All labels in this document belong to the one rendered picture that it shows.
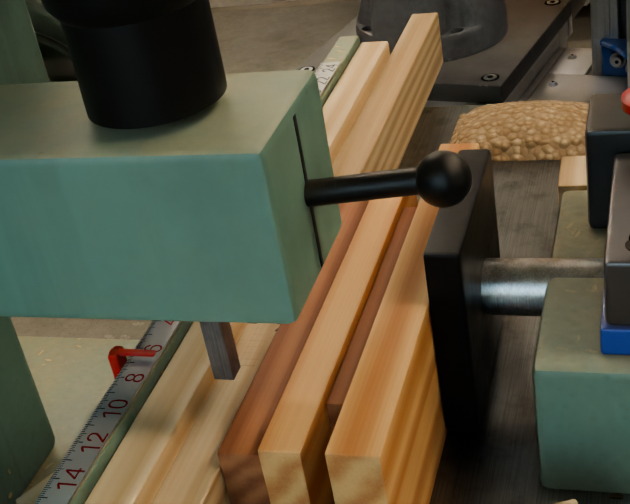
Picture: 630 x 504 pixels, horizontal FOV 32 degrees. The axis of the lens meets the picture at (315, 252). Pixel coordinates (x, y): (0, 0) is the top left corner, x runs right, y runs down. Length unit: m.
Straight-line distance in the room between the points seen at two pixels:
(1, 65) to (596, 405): 0.27
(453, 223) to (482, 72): 0.60
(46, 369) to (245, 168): 0.44
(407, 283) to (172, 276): 0.11
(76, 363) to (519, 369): 0.35
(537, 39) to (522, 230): 0.50
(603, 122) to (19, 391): 0.36
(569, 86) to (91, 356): 0.65
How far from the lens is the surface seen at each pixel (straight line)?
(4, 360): 0.64
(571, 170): 0.61
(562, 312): 0.45
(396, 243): 0.52
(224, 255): 0.38
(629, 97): 0.47
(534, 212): 0.64
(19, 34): 0.49
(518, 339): 0.54
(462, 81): 1.02
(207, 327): 0.44
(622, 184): 0.45
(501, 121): 0.71
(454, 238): 0.44
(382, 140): 0.66
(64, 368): 0.77
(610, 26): 1.22
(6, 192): 0.41
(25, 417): 0.67
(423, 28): 0.81
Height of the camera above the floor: 1.22
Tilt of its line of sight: 31 degrees down
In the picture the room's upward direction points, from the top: 11 degrees counter-clockwise
